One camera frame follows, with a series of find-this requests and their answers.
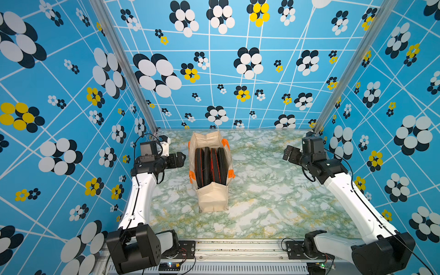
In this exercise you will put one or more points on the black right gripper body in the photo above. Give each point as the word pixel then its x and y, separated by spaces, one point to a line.
pixel 295 157

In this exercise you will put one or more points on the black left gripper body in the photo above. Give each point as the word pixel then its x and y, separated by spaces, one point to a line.
pixel 169 162

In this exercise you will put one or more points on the ping pong set case two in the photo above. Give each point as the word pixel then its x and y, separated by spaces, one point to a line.
pixel 215 169

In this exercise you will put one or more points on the ping pong set case one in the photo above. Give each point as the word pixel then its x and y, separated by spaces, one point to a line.
pixel 223 165

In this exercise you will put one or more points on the beige canvas tote bag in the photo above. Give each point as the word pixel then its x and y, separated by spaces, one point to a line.
pixel 215 196

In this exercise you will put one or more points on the ping pong set case three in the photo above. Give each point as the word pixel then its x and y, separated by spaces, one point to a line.
pixel 206 166

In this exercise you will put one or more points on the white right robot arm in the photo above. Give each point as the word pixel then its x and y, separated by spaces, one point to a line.
pixel 382 249

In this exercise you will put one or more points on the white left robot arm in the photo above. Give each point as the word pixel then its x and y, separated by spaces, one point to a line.
pixel 134 245

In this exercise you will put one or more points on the left controller board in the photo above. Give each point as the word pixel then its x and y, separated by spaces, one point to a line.
pixel 169 266

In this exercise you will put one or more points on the controller board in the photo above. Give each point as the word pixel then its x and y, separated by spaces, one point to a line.
pixel 169 266
pixel 316 269

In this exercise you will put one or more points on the right controller board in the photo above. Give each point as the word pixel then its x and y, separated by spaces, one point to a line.
pixel 316 269

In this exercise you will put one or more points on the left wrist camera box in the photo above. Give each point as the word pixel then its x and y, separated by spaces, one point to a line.
pixel 148 148

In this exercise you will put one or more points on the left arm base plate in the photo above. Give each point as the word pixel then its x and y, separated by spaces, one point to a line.
pixel 186 250

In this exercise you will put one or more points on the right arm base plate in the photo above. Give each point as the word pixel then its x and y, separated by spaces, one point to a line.
pixel 295 251

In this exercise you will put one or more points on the aluminium front rail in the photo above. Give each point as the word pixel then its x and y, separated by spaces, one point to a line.
pixel 247 257

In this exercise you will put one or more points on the aluminium left corner post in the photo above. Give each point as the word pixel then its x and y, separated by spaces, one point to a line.
pixel 104 18

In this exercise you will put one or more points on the aluminium corner post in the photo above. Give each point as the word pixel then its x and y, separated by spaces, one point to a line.
pixel 104 18
pixel 383 14

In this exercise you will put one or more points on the aluminium right corner post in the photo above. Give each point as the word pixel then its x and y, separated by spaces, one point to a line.
pixel 383 14

